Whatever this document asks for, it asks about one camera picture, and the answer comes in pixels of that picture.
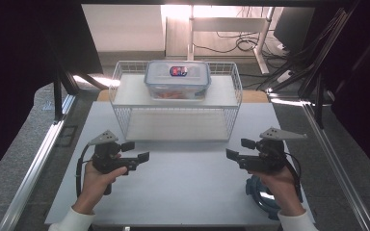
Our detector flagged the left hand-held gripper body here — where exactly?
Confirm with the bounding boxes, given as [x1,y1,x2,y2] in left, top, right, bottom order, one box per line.
[87,129,140,196]

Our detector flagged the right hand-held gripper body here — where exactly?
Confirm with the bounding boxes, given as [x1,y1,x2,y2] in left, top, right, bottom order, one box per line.
[237,126,308,177]

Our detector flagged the white wire shelf rack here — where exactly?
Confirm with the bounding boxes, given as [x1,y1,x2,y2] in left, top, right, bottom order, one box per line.
[108,60,244,143]

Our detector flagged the clear food container blue rim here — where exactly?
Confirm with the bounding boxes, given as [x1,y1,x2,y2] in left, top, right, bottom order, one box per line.
[143,60,212,101]

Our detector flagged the person's left hand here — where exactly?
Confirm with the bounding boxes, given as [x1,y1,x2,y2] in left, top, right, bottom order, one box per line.
[72,153,129,216]

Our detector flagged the person's right hand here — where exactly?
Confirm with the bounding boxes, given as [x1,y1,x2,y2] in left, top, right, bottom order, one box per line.
[249,165,306,217]

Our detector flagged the blue tape roll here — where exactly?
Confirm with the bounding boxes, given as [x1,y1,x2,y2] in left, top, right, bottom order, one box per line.
[245,175,282,221]

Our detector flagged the black metal stand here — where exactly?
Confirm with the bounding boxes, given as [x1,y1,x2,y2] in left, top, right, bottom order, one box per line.
[312,72,326,130]
[52,68,78,123]

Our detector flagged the white cabinet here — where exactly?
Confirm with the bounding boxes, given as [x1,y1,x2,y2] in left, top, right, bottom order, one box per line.
[81,3,167,54]

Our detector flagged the black monitor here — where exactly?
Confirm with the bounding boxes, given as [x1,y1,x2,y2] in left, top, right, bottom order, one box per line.
[273,7,316,54]

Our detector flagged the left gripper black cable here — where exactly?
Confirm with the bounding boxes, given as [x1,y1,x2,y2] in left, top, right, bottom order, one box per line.
[75,143,93,198]

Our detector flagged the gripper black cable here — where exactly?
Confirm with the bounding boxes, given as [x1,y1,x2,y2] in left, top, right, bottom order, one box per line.
[282,152,304,204]
[75,143,93,198]

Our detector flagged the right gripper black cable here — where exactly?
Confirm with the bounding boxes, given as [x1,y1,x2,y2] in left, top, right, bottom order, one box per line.
[282,152,304,204]

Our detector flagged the aluminium rail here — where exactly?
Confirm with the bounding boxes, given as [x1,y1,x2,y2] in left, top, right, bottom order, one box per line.
[0,94,78,231]
[302,101,370,231]

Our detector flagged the black floor cables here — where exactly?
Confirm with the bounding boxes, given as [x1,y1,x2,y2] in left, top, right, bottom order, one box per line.
[194,30,271,55]

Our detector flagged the white desk frame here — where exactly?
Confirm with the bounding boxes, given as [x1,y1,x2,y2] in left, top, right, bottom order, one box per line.
[187,6,276,75]

